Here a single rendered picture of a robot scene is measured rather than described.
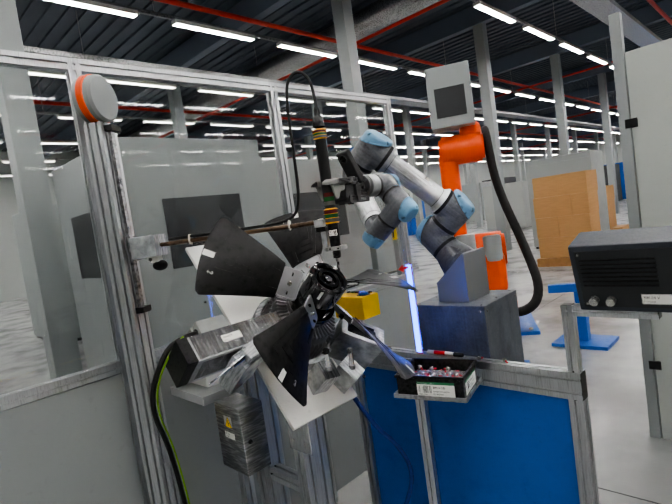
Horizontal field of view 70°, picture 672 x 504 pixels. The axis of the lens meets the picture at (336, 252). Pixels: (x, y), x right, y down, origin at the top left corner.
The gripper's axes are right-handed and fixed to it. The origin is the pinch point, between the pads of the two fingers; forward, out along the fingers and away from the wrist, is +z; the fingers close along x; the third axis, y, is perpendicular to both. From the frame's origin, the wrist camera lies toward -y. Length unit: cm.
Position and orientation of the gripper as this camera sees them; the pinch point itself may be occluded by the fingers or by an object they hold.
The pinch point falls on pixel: (319, 182)
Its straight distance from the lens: 145.4
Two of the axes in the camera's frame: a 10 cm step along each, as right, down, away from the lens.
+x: -7.0, 0.5, 7.1
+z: -7.0, 1.5, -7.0
